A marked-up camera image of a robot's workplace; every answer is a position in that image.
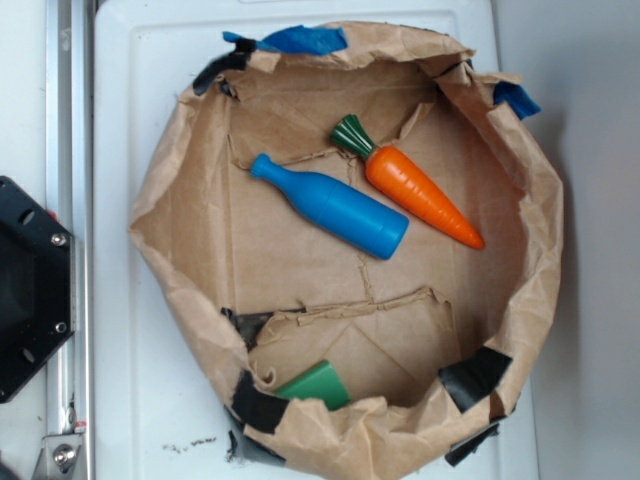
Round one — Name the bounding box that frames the blue plastic bottle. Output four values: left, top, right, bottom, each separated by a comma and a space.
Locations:
250, 154, 409, 260

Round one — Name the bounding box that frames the brown paper bag bin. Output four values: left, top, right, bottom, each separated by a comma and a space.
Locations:
130, 22, 563, 479

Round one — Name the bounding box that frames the orange toy carrot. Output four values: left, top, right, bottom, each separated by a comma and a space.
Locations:
330, 114, 485, 250

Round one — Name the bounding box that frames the green plastic block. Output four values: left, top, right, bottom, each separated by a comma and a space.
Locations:
274, 360, 351, 411

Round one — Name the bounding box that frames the black tape piece bottom-left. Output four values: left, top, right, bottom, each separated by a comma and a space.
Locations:
231, 370, 290, 434

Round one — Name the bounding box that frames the black tape piece top-left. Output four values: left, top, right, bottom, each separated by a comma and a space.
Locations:
192, 38, 257, 96

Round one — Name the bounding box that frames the blue tape strip top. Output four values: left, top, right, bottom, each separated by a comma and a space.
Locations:
222, 25, 348, 56

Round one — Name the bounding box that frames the black tape piece right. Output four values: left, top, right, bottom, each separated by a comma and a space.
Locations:
438, 346, 513, 413

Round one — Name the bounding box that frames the white plastic tray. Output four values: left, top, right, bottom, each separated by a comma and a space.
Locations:
91, 1, 498, 479

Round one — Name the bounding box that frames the blue tape piece right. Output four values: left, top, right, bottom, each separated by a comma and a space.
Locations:
493, 81, 541, 120

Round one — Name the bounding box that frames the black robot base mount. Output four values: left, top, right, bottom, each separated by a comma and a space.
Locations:
1, 176, 74, 404

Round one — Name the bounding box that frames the aluminium frame rail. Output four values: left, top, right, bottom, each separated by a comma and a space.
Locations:
45, 1, 99, 479

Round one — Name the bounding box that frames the metal corner bracket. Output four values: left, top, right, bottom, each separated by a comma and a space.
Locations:
31, 434, 86, 480

